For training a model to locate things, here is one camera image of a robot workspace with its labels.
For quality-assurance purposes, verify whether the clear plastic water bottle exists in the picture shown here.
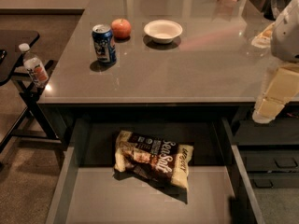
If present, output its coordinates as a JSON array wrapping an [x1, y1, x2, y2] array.
[[19, 43, 49, 88]]

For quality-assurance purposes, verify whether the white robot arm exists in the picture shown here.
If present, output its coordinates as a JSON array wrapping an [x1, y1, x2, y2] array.
[[252, 0, 299, 124]]

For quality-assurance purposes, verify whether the brown sea salt chip bag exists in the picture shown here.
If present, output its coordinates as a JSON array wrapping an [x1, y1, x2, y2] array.
[[114, 131, 193, 190]]

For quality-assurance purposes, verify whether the open grey top drawer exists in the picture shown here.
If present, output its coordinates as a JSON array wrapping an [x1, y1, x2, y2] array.
[[46, 119, 265, 224]]

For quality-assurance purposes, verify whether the white paper bowl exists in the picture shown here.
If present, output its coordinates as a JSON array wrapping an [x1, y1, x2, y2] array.
[[144, 20, 183, 44]]

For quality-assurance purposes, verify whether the black side table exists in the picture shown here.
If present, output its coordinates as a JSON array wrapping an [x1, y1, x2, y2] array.
[[0, 30, 58, 151]]

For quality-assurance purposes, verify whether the red apple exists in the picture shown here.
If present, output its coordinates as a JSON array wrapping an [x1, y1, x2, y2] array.
[[111, 19, 132, 39]]

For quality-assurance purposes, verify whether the glass jar of pastries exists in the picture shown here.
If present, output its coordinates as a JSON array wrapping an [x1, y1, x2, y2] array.
[[251, 23, 274, 49]]

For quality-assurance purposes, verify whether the blue soda can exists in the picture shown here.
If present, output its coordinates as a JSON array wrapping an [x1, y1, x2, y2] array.
[[92, 24, 117, 66]]

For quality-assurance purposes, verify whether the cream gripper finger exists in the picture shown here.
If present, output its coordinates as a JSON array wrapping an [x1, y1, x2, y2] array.
[[252, 64, 299, 124]]

